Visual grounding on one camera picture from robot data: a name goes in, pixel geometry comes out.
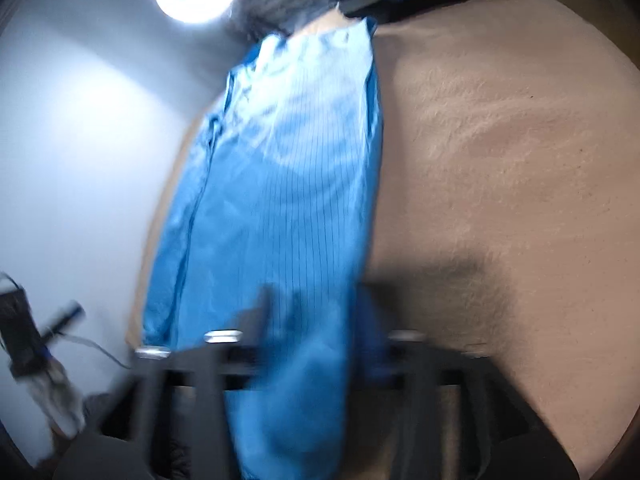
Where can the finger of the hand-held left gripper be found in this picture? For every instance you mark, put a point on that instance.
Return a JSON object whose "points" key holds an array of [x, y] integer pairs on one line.
{"points": [[67, 316]]}

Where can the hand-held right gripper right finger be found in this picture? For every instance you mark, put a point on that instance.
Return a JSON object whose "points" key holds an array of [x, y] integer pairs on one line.
{"points": [[372, 332]]}

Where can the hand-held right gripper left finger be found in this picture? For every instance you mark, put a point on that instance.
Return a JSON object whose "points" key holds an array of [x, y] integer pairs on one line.
{"points": [[210, 385]]}

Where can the blue striped work coat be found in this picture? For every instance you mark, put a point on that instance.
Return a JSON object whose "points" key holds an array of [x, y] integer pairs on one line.
{"points": [[280, 185]]}

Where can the person's left hand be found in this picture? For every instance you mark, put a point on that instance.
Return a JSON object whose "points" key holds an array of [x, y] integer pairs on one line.
{"points": [[57, 400]]}

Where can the tan blanket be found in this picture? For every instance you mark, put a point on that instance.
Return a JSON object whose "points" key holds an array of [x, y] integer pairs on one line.
{"points": [[500, 160]]}

